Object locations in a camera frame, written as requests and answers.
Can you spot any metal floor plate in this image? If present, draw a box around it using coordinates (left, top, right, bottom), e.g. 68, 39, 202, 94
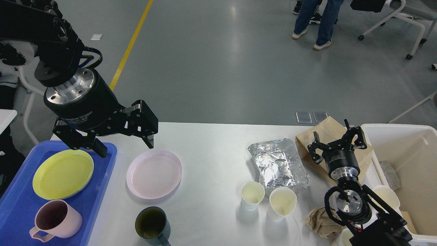
313, 112, 329, 123
296, 112, 313, 124

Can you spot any yellow-green plate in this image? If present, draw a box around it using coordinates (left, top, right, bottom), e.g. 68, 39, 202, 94
32, 150, 94, 200

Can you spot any pink mug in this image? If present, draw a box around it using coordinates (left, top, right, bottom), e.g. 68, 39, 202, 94
29, 200, 83, 243

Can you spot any left white paper cup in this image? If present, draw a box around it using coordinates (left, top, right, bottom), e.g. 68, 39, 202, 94
240, 181, 265, 211

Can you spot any pink plate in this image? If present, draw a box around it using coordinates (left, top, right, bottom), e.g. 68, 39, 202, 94
125, 149, 183, 200

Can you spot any white chair left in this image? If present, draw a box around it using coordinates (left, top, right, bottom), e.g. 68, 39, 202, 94
17, 66, 44, 145

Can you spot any white paper cup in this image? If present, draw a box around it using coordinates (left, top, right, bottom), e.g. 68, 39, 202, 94
267, 187, 297, 222
240, 181, 265, 211

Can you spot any white paper on floor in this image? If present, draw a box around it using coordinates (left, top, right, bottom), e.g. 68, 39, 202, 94
90, 34, 103, 41

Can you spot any white plastic bin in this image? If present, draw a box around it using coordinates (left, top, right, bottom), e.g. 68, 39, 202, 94
362, 124, 437, 246

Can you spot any blue plastic tray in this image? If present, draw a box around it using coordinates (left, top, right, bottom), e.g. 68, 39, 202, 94
0, 140, 117, 246

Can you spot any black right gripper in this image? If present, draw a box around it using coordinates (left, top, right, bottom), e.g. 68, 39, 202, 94
307, 119, 367, 180

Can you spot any right white paper cup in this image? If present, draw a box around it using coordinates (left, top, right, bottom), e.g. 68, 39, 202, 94
267, 187, 297, 222

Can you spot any white chair leg right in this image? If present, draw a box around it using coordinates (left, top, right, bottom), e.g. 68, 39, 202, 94
387, 92, 437, 124

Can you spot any white cup bottom edge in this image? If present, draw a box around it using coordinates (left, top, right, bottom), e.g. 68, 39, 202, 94
331, 229, 354, 246

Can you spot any person in blue jeans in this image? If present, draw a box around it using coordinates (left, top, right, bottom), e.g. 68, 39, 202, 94
292, 0, 344, 51

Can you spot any white office chair right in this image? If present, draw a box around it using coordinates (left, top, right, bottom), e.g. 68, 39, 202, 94
358, 0, 437, 60

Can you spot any brown paper bag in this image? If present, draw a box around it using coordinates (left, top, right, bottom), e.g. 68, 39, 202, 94
295, 116, 373, 185

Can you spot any paper cup in bin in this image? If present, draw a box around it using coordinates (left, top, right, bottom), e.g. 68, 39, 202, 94
372, 185, 400, 211

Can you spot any right metal floor plate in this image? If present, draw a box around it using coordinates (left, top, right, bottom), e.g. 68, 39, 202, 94
313, 112, 329, 123

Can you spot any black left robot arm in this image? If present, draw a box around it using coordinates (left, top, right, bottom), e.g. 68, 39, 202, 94
1, 0, 159, 158

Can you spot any crumpled brown paper napkin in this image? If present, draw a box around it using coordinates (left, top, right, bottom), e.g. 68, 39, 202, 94
304, 207, 346, 238

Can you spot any crumpled aluminium foil tray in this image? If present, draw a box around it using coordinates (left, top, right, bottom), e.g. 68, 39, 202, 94
247, 138, 311, 196

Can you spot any left metal floor plate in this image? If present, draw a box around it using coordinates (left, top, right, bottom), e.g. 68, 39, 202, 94
296, 112, 313, 124

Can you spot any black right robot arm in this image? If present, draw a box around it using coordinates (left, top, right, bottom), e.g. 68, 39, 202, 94
307, 120, 412, 246

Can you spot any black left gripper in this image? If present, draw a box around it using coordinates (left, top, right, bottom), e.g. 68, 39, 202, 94
44, 68, 159, 158

